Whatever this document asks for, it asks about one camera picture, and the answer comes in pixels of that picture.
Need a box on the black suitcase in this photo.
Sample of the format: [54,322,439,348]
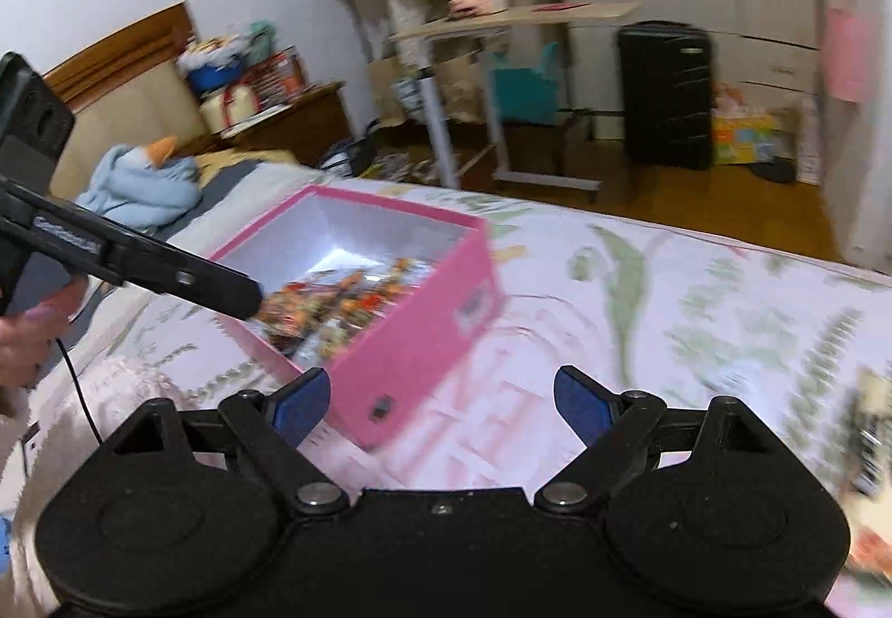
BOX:
[617,20,719,170]

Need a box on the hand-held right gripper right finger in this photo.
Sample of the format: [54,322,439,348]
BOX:
[533,365,776,516]

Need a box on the goose plush in blue blanket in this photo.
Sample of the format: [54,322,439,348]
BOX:
[75,134,205,230]

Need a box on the blurred snack packet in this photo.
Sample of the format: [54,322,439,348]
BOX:
[845,365,892,502]

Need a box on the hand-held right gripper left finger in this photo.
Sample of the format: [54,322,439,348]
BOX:
[111,367,351,519]

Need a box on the blue gift basket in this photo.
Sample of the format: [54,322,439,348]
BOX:
[176,36,246,98]

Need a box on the colourful cardboard box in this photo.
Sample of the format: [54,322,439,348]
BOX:
[711,109,779,166]

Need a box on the pink hanging cloth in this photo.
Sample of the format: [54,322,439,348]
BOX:
[821,4,880,103]

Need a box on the orange candy bag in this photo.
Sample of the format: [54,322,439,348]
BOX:
[307,254,448,360]

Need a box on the wooden padded headboard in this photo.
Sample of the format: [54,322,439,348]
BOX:
[42,1,211,201]

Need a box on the pink cardboard box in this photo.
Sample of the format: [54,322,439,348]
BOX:
[207,186,500,452]

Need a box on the rolling overbed table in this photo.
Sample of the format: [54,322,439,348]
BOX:
[389,1,643,195]

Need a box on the person's left hand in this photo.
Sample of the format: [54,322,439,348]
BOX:
[0,279,91,418]

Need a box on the pink tissue box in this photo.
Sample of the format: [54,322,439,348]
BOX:
[448,0,512,18]

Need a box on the teal bag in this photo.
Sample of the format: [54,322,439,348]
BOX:
[491,42,563,124]

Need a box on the brown paper bag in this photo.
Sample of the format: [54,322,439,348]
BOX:
[368,56,428,125]

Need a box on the white gift box red ribbon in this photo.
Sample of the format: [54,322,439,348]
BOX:
[198,84,256,132]

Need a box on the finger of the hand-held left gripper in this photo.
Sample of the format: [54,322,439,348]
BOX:
[104,225,265,322]

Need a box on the wooden bedside cabinet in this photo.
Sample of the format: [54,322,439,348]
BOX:
[221,81,356,167]

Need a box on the black cable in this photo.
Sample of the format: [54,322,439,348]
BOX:
[54,337,104,446]

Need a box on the red printed box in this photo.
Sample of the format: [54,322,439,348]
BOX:
[244,52,309,100]

